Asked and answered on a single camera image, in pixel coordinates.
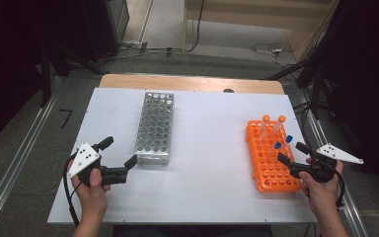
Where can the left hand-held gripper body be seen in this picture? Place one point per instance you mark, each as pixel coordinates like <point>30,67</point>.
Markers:
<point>83,158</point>

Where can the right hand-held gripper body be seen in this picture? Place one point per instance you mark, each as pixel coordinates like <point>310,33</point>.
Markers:
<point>319,169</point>

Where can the orange plastic test tube rack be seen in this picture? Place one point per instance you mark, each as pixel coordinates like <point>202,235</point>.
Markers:
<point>268,164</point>

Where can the orange-capped clear tube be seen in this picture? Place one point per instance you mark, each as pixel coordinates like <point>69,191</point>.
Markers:
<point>265,118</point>
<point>281,118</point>

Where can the silver metal test tube rack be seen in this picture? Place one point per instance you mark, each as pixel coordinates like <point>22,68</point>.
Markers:
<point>154,128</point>

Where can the person's right hand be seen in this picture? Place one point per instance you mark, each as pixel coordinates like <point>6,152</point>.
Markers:
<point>322,196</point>

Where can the person's left hand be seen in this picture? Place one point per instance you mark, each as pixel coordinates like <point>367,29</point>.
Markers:
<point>92,199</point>

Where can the black tripod stand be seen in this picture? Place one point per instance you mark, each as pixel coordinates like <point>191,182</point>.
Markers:
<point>316,85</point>

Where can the white table board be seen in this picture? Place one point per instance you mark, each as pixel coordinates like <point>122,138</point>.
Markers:
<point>210,148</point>

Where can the black stand leg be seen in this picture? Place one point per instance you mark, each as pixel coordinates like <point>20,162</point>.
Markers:
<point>45,79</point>

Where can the dark round table grommet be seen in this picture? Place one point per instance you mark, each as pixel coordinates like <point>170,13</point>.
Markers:
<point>228,90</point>

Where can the dark curtain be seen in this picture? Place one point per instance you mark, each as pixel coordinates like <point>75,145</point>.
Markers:
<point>368,82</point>
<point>10,65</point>

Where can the black cabinet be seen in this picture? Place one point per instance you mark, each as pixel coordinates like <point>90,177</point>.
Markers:
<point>102,26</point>

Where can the metal floor rail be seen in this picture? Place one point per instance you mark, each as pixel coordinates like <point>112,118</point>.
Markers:
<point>319,131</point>
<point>16,158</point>

